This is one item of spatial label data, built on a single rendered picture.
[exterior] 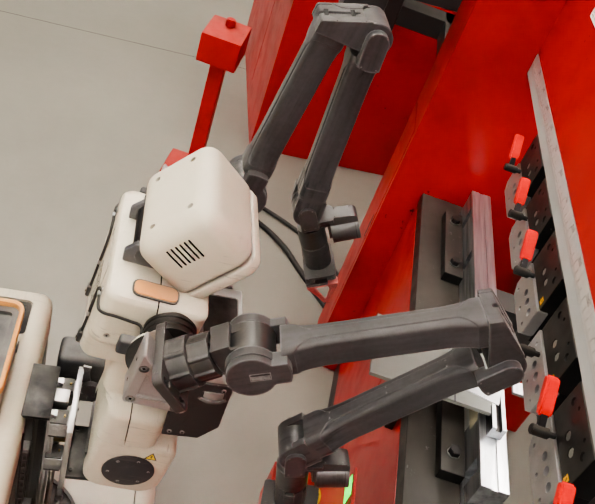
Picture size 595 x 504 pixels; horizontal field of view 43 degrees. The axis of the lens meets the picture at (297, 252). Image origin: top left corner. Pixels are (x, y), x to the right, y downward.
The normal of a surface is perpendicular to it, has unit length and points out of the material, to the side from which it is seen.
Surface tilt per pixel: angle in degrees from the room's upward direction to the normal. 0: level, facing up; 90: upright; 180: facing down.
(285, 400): 0
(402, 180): 90
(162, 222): 48
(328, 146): 90
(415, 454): 0
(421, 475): 0
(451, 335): 86
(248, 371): 87
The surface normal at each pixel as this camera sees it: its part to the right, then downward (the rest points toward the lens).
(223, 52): -0.17, 0.60
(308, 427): -0.54, -0.65
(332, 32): 0.07, 0.66
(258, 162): 0.12, 0.47
